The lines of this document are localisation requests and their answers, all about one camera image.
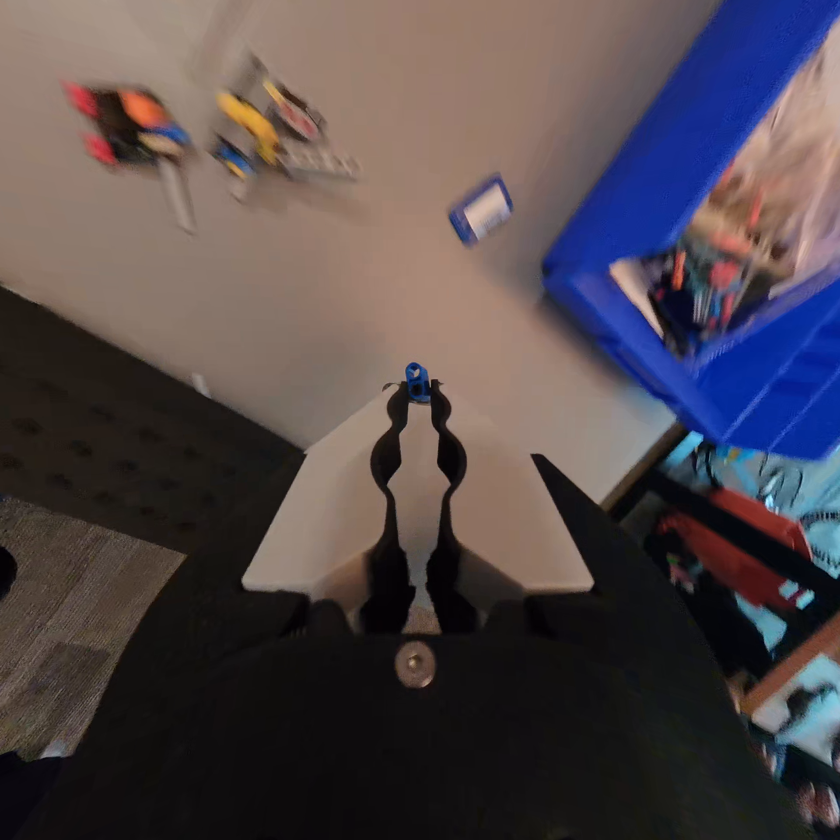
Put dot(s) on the blue plastic bin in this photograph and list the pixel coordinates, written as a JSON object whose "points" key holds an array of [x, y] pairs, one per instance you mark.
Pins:
{"points": [[656, 197]]}

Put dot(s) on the red and black lego assembly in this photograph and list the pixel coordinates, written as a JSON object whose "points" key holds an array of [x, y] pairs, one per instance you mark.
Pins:
{"points": [[131, 131]]}

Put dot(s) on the blue and black lego piece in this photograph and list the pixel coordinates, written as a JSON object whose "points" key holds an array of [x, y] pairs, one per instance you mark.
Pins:
{"points": [[275, 131]]}

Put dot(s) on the dark perforated panel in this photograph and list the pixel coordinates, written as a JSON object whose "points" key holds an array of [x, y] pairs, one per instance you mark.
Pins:
{"points": [[131, 426]]}

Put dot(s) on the white lego connector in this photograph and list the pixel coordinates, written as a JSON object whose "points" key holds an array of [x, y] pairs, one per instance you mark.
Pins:
{"points": [[200, 385]]}

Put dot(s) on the clear lego parts bag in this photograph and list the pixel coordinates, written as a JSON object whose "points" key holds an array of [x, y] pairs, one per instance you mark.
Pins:
{"points": [[754, 229]]}

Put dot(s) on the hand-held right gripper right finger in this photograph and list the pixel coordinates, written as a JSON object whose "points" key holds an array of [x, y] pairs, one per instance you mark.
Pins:
{"points": [[518, 525]]}

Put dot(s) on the blue lego tile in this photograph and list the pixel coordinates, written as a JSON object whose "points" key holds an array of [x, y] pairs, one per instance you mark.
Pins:
{"points": [[482, 210]]}

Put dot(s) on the short blue lego beam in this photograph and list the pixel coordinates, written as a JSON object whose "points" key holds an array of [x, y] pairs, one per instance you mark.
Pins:
{"points": [[417, 380]]}

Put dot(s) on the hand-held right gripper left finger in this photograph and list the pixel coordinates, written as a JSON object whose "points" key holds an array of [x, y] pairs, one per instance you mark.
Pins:
{"points": [[308, 525]]}

